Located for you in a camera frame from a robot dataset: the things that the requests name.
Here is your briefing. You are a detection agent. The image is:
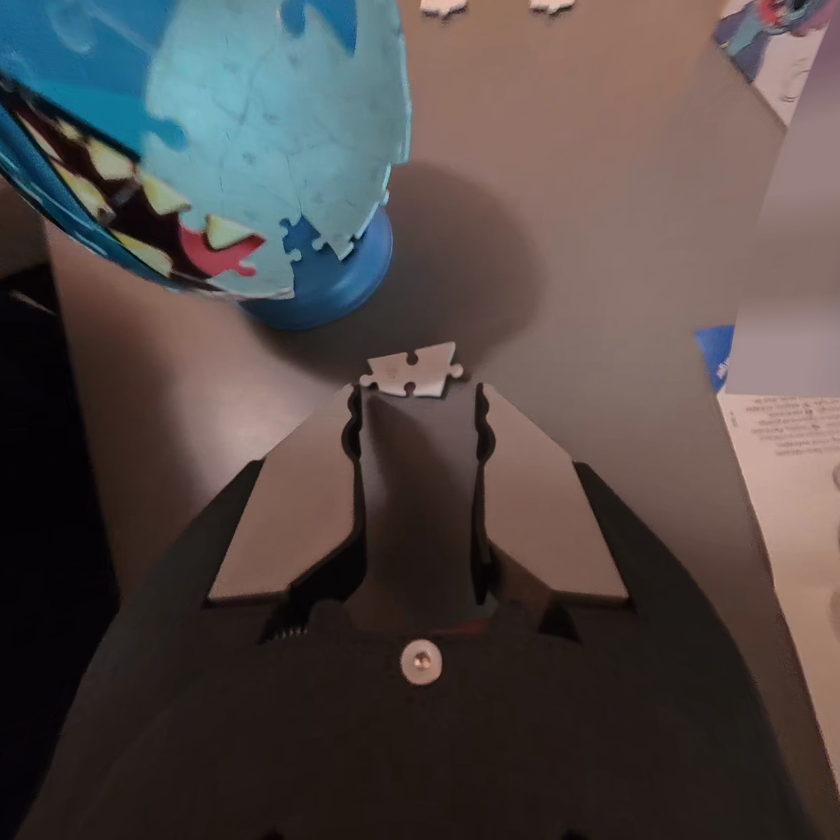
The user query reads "cartoon puzzle box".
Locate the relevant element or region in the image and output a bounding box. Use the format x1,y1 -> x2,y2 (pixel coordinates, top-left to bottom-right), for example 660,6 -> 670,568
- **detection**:
694,0 -> 829,395

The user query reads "folded instruction leaflet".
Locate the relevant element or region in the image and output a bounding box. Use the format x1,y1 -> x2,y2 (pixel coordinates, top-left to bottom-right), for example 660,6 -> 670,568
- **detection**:
717,392 -> 840,742

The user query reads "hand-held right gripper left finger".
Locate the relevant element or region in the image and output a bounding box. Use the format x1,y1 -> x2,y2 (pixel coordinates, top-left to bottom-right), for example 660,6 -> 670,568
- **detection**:
206,384 -> 367,605

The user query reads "person's dark clothing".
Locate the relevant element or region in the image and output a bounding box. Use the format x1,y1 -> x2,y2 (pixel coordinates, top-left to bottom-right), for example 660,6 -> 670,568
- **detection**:
0,262 -> 120,840

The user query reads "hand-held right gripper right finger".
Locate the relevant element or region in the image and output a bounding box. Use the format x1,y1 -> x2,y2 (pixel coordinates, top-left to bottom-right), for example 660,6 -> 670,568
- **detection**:
472,382 -> 631,606

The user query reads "blue puzzle ball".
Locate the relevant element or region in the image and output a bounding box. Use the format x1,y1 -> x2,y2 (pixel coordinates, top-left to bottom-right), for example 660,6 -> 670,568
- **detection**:
0,0 -> 413,301

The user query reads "blue round ball stand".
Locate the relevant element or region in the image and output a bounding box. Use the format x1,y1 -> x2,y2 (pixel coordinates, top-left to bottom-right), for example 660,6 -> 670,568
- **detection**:
239,206 -> 395,331

